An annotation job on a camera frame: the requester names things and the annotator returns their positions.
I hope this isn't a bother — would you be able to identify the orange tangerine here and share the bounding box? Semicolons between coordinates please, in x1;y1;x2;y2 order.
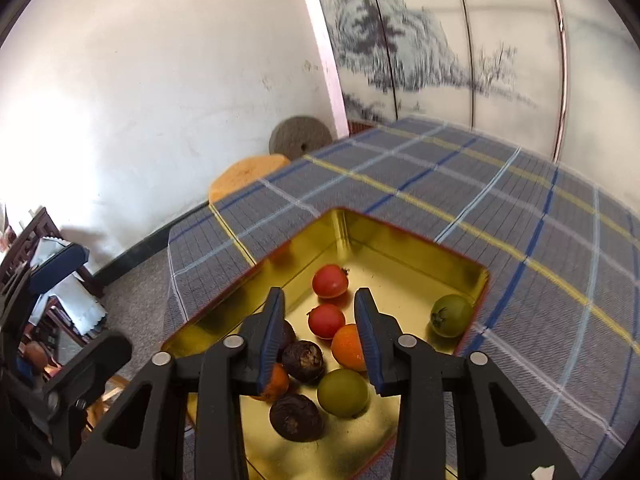
331;324;367;373
255;363;290;403

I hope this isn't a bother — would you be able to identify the green fruit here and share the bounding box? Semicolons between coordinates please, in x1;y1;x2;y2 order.
430;295;473;338
317;368;369;418

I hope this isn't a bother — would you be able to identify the red tomato small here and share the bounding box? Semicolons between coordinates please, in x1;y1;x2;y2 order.
307;304;346;340

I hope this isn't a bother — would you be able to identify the dark brown fruit large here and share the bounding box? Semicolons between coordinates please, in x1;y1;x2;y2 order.
280;320;296;351

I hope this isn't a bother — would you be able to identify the dark brown fruit small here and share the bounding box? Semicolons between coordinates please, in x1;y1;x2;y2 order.
282;340;326;385

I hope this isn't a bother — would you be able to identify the red tomato with stem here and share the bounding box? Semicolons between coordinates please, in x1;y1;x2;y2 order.
311;264;348;299

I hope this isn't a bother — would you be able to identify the dark wooden chair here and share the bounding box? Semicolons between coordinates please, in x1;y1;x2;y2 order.
0;206;132;411

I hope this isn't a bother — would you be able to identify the gold coffee tin box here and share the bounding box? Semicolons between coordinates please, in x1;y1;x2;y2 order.
163;208;489;479

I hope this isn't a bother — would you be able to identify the plaid grey tablecloth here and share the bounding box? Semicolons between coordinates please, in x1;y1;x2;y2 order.
165;117;639;479

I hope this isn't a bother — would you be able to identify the orange round cushion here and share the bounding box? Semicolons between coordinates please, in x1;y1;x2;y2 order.
208;154;291;204

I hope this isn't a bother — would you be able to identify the painted landscape folding screen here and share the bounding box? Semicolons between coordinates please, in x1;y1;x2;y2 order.
306;0;639;206

